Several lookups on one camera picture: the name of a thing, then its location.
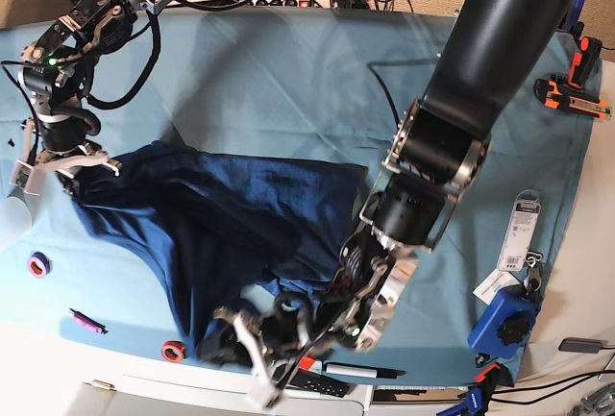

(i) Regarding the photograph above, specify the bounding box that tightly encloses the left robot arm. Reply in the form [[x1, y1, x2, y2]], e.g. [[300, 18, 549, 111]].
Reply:
[[215, 0, 575, 410]]

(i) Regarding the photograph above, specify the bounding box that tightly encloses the blue orange clamp bottom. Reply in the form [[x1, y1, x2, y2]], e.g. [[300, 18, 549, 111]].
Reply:
[[436, 363, 503, 416]]

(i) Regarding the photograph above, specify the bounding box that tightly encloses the pink pen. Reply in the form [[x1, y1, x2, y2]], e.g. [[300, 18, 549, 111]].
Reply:
[[68, 308, 108, 334]]

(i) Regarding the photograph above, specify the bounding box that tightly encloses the light blue table cloth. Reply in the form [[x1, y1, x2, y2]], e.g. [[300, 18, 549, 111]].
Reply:
[[1, 8, 593, 386]]

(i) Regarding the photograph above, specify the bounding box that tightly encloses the white blister pack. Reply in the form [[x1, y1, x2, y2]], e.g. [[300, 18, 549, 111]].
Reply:
[[496, 189, 542, 272]]

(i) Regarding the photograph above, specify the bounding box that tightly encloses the grey adapter box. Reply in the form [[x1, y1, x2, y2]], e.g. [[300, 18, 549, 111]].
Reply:
[[558, 337, 603, 355]]

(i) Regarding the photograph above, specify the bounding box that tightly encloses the purple tape roll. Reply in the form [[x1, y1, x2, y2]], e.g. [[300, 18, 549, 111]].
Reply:
[[27, 252, 51, 279]]

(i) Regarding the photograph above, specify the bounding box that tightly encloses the white paper roll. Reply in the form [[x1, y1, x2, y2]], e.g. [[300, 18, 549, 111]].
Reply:
[[0, 188, 33, 251]]

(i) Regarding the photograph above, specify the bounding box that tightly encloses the orange red cube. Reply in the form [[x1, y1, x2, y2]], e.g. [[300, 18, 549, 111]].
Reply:
[[298, 356, 316, 371]]

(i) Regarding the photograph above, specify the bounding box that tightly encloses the blue box with knob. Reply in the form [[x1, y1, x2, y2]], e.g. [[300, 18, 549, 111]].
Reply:
[[467, 288, 541, 359]]

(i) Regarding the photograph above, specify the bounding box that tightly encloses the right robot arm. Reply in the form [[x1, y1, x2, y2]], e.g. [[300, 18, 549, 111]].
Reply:
[[1, 0, 254, 196]]

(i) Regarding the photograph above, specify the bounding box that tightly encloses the metal keys carabiner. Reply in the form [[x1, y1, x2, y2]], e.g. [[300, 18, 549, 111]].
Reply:
[[524, 251, 543, 298]]

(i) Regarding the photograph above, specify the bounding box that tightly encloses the power strip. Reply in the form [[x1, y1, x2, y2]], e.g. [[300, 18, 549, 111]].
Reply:
[[248, 0, 328, 9]]

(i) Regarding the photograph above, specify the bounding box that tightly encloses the red tape roll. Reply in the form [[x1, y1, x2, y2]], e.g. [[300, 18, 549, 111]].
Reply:
[[160, 340, 186, 363]]

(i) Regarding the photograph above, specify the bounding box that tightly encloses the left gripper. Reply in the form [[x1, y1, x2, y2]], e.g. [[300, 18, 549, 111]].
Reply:
[[196, 307, 315, 411]]

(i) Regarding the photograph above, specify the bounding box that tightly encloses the white paper card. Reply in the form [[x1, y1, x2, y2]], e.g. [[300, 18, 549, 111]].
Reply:
[[473, 269, 521, 306]]

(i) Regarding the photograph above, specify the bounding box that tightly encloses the orange black utility clamp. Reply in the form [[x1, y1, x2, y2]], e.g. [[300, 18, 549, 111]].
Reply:
[[533, 37, 612, 120]]

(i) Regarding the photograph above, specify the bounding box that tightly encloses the black remote control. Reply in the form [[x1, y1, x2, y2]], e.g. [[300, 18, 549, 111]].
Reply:
[[287, 370, 351, 398]]

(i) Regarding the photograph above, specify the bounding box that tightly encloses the dark blue t-shirt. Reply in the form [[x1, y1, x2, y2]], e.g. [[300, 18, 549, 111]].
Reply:
[[73, 141, 366, 355]]

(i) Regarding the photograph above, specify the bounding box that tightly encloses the white black marker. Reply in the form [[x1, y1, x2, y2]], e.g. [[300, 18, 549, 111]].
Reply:
[[322, 362, 403, 379]]

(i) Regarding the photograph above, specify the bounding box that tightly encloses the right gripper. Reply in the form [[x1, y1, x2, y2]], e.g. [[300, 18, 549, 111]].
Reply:
[[10, 118, 121, 198]]

